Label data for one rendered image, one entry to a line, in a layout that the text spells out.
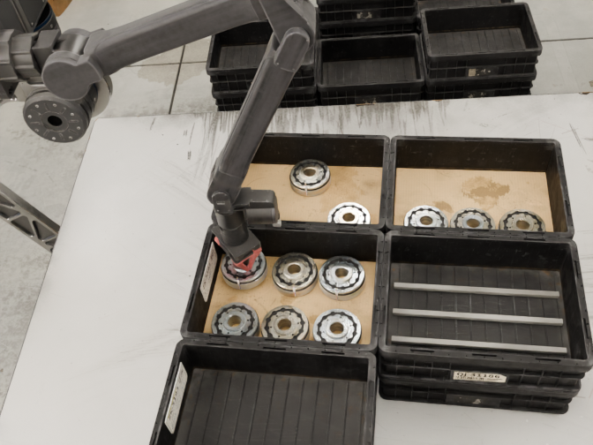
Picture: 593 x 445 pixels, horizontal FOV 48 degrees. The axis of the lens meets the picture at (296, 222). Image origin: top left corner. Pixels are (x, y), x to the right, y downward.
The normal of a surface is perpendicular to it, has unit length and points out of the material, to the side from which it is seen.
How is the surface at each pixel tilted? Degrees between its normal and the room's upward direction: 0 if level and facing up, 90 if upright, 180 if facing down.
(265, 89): 84
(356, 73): 0
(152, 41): 83
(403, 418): 0
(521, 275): 0
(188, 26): 83
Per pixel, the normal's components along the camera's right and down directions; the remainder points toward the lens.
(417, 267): -0.10, -0.63
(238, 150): -0.08, 0.71
